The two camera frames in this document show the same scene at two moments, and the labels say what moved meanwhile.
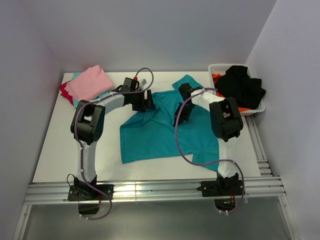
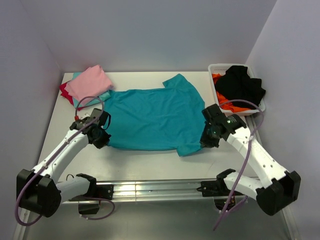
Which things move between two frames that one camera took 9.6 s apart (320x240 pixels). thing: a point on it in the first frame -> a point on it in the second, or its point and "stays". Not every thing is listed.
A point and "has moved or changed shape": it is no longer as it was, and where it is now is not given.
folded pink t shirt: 89,84 stays
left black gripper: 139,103 -> 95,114
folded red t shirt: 65,93 stays
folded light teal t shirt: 76,102 stays
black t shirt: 236,82 stays
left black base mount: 80,191 stays
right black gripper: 183,117 -> 206,142
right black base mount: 224,190 stays
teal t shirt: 177,127 has moved or changed shape
